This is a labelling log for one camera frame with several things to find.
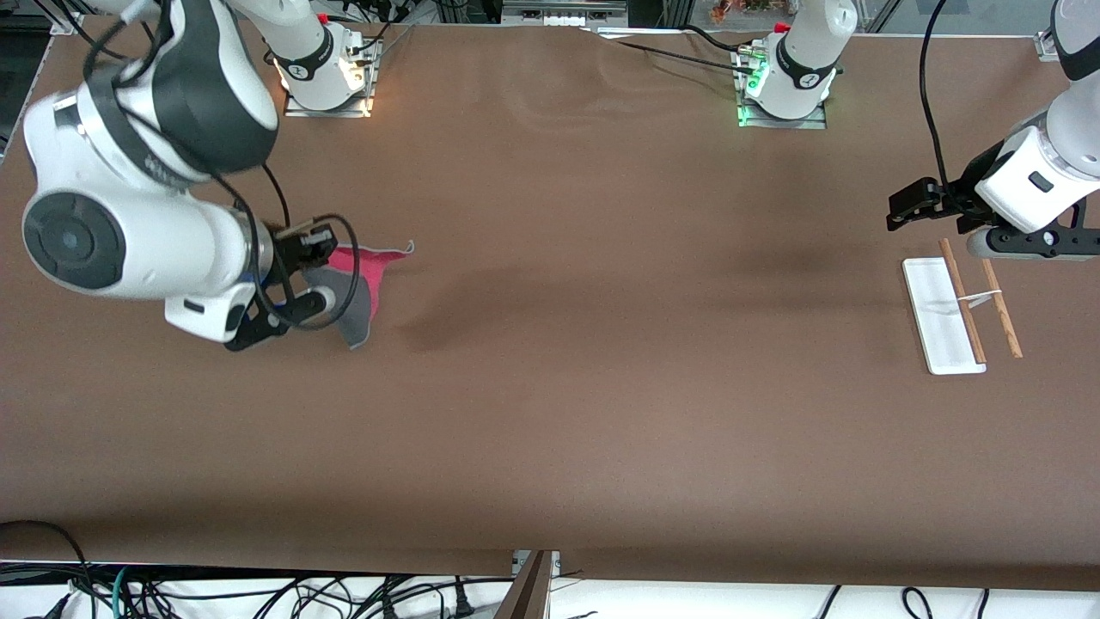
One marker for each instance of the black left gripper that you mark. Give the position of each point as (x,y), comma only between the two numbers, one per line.
(964,194)

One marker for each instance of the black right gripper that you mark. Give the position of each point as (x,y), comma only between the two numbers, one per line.
(290,251)

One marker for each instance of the red and grey towel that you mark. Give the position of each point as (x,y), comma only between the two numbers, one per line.
(369,271)

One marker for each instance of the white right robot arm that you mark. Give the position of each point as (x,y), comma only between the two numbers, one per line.
(129,232)

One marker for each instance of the white rectangular tray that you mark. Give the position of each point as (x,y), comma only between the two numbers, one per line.
(941,327)

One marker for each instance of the brown table cover sheet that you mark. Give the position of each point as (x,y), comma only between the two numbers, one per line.
(601,387)

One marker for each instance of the white power strip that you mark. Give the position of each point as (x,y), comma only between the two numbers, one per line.
(563,20)

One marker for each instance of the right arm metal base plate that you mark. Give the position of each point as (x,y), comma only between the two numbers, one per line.
(296,110)

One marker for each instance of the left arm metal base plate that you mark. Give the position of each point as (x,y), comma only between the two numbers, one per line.
(812,123)

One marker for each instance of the aluminium corner bracket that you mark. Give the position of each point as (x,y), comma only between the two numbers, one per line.
(1048,47)

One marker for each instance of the brown wooden post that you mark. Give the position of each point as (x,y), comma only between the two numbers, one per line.
(528,593)

